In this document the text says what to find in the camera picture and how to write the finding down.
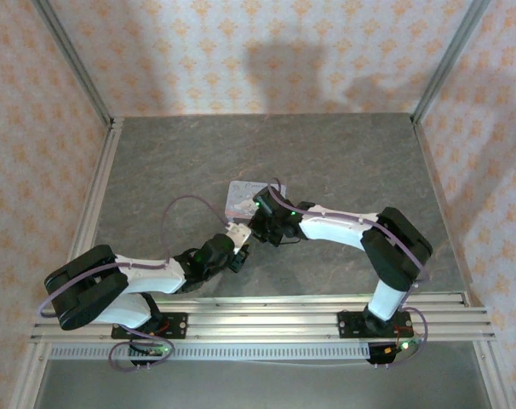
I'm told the pastel cartoon tin box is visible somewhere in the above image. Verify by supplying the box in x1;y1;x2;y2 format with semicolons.
226;180;288;224

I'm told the left controller circuit board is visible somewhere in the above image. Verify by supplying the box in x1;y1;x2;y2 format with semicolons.
129;340;170;358

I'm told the controller circuit board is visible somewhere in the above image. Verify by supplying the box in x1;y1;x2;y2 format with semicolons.
129;340;170;358
383;335;426;358

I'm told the right controller circuit board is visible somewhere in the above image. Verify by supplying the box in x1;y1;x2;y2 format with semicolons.
383;335;426;358

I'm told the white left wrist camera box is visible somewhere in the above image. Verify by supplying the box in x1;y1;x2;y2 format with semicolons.
225;222;254;254

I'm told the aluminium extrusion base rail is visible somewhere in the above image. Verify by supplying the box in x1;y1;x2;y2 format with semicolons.
29;291;496;343

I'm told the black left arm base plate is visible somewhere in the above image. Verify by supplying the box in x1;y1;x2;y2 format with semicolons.
111;312;188;341

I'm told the slotted grey cable duct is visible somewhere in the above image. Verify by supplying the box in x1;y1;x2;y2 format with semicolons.
47;343;372;361

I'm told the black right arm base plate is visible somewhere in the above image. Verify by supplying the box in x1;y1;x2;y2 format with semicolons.
337;309;415;340

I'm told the aluminium side rail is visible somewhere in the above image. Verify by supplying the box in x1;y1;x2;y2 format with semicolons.
10;118;125;409
410;113;516;409

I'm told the aluminium frame post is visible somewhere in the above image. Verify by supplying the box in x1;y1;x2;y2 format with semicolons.
410;0;491;125
31;0;115;125

